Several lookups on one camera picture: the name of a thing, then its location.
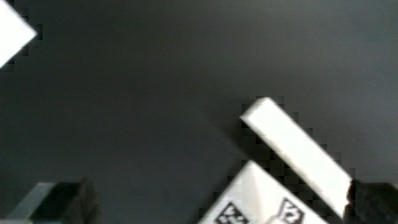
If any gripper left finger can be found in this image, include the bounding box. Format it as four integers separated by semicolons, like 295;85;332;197
0;178;101;224

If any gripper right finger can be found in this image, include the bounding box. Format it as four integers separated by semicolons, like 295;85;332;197
343;180;398;224

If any white lamp base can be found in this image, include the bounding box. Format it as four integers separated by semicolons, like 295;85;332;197
195;159;345;224

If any white border frame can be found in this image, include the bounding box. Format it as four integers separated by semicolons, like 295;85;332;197
0;0;352;216

